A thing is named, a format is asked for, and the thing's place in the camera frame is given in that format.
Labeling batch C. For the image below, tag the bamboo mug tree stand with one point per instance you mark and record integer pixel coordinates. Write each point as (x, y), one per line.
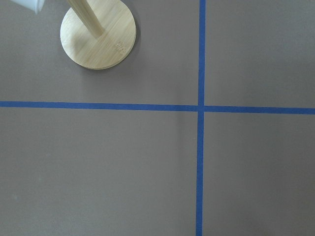
(98, 34)

